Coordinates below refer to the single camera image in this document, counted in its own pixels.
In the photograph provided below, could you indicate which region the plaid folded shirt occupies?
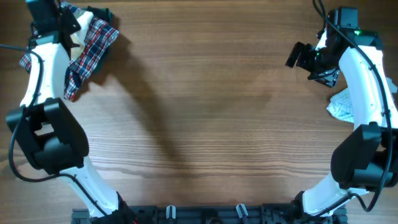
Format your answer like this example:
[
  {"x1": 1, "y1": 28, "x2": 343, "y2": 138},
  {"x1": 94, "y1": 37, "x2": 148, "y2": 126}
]
[{"x1": 20, "y1": 1, "x2": 119, "y2": 106}]

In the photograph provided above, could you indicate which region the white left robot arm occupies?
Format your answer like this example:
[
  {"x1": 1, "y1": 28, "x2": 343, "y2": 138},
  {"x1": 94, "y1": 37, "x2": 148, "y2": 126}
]
[{"x1": 6, "y1": 1, "x2": 124, "y2": 222}]

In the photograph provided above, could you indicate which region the dark green folded garment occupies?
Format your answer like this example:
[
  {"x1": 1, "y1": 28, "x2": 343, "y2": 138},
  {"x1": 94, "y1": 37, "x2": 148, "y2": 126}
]
[{"x1": 85, "y1": 6, "x2": 114, "y2": 73}]

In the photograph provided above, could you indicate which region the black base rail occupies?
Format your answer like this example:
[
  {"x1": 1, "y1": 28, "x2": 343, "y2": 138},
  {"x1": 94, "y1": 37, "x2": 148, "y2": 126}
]
[{"x1": 70, "y1": 203, "x2": 348, "y2": 224}]

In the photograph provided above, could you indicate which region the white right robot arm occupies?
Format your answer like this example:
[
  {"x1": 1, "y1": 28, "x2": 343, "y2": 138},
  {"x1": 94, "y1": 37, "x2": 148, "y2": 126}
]
[{"x1": 285, "y1": 29, "x2": 397, "y2": 220}]

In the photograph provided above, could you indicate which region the light blue striped garment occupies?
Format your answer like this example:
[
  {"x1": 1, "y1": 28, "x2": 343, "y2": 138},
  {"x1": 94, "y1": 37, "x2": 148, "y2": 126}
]
[{"x1": 327, "y1": 66, "x2": 397, "y2": 129}]

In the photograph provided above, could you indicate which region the white and tan t-shirt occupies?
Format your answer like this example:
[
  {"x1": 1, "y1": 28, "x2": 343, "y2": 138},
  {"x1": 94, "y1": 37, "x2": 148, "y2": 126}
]
[{"x1": 70, "y1": 9, "x2": 94, "y2": 60}]

